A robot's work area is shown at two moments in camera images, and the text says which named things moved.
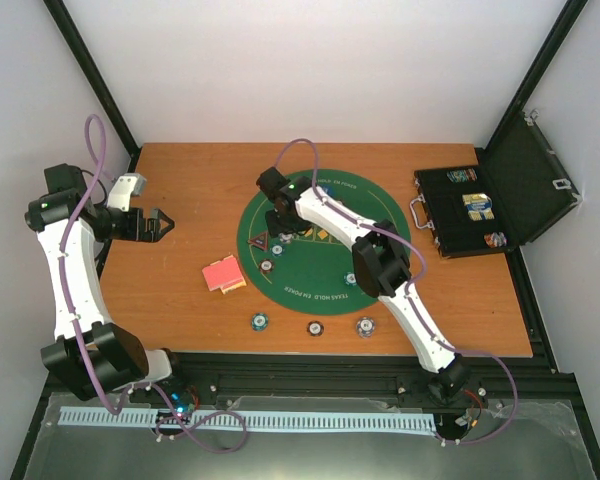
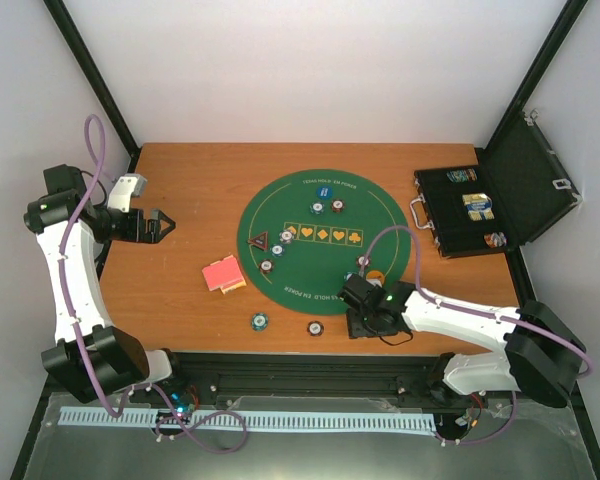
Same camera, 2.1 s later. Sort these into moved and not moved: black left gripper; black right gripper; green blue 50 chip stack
Moved: black right gripper
Not moved: green blue 50 chip stack; black left gripper
